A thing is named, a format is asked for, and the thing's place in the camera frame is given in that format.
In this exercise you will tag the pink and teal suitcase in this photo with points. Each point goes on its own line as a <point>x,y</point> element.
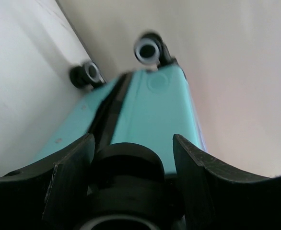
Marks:
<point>131,177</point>

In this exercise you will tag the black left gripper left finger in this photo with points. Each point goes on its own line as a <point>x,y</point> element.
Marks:
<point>50,193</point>

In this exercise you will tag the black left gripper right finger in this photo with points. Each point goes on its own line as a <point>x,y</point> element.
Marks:
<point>218,196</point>

